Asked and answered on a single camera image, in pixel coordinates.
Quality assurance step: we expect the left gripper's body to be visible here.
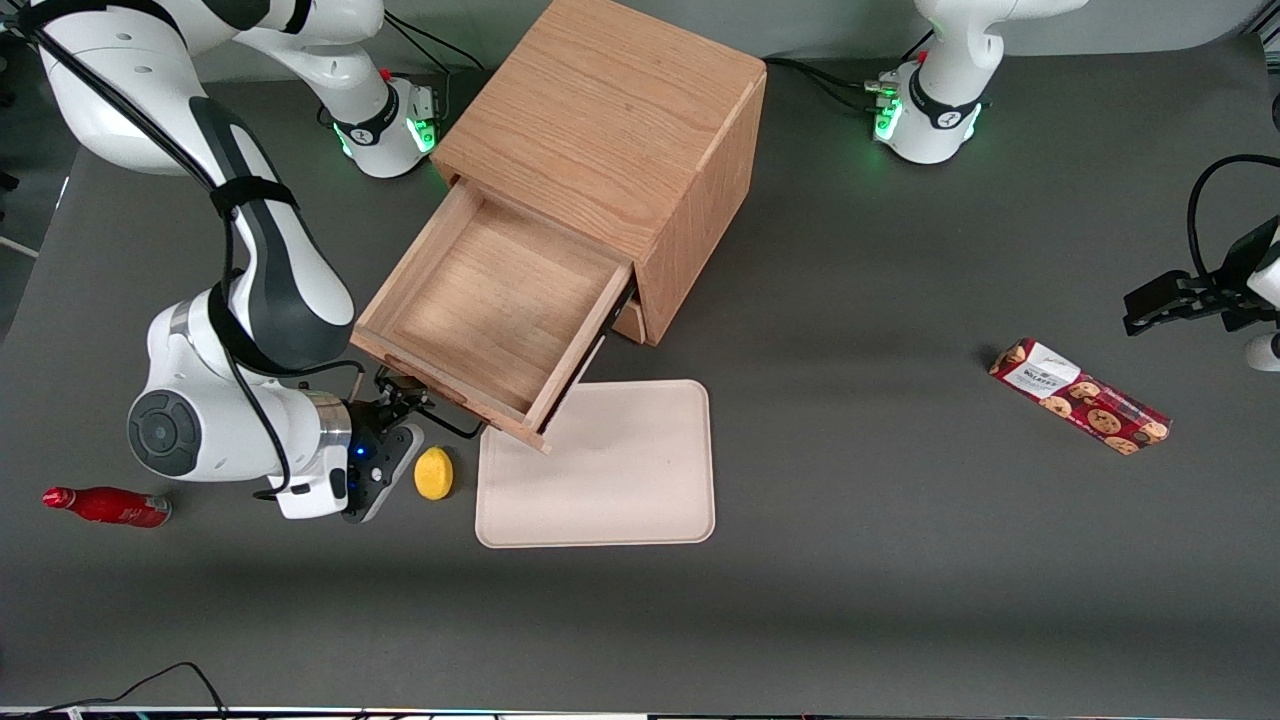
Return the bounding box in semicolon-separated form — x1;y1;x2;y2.
1213;215;1280;307

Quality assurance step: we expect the oak wooden drawer cabinet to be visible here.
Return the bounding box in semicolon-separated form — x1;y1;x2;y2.
432;0;769;347

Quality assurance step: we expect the yellow lemon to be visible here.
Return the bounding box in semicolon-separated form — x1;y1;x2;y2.
414;446;455;501

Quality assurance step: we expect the red tartan cookie box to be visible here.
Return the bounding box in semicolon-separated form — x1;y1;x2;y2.
988;338;1172;457

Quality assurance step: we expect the red bottle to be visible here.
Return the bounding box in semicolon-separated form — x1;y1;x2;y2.
42;486;173;529

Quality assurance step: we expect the beige rectangular tray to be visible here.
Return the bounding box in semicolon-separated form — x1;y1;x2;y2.
475;379;717;550

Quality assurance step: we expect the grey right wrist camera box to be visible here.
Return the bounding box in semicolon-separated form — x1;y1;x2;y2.
343;424;426;524

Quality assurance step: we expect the black looped cable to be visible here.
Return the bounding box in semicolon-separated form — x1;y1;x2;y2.
1187;154;1280;293

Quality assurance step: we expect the black cable along right arm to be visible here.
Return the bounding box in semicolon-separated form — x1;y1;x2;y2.
0;0;366;501

